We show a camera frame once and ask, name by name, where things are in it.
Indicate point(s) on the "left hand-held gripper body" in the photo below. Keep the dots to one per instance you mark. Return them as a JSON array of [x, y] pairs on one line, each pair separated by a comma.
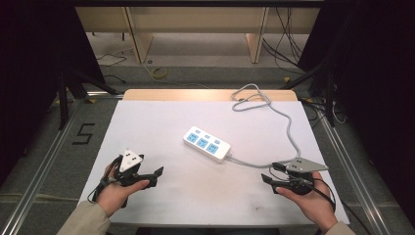
[[129, 160]]

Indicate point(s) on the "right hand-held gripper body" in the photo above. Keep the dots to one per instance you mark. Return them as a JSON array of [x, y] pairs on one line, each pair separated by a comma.
[[305, 165]]

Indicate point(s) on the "person's left hand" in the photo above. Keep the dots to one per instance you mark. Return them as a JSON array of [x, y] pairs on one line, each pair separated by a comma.
[[115, 196]]

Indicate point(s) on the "person's right hand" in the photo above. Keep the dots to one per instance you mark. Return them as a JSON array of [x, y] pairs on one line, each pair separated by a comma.
[[318, 205]]

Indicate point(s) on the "white table mat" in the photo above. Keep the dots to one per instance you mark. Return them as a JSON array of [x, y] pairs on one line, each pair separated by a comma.
[[163, 117]]

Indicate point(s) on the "white power strip blue sockets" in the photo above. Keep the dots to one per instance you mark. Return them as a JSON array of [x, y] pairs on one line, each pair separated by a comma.
[[206, 143]]

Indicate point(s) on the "black metal stand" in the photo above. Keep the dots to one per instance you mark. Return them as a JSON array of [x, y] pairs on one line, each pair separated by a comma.
[[329, 98], [63, 98]]

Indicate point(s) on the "yellow tape roll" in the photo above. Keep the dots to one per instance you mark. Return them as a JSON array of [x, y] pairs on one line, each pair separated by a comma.
[[159, 72]]

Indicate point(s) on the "aluminium floor rail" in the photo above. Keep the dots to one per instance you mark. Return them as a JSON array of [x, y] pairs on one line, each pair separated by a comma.
[[355, 176], [36, 176]]

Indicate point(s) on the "beige wooden desk frame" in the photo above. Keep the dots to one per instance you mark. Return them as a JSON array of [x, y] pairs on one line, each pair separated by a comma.
[[195, 19]]

